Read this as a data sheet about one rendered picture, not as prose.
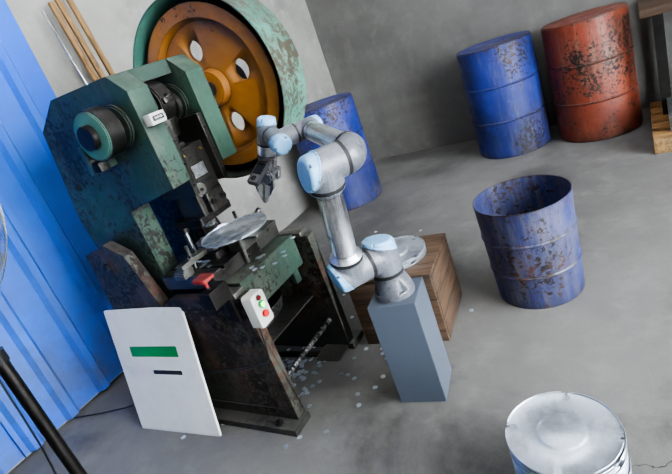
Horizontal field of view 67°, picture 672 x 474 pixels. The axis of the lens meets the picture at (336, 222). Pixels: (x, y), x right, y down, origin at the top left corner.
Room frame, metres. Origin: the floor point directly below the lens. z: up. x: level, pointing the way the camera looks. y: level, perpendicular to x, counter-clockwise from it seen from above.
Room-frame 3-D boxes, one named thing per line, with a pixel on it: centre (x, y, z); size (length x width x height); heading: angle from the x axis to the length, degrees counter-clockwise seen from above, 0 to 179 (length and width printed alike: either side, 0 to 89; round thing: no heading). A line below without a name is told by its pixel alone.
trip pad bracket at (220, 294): (1.70, 0.51, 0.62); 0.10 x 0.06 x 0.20; 144
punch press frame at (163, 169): (2.18, 0.63, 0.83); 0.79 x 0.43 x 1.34; 54
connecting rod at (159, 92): (2.09, 0.51, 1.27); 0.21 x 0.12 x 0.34; 54
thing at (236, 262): (2.09, 0.51, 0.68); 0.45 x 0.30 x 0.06; 144
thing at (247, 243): (1.99, 0.37, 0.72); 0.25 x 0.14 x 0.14; 54
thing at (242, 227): (2.02, 0.41, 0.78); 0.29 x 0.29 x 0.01
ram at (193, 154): (2.07, 0.48, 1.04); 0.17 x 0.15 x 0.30; 54
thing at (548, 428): (1.02, -0.37, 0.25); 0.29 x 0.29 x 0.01
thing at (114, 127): (1.90, 0.67, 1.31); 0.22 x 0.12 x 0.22; 54
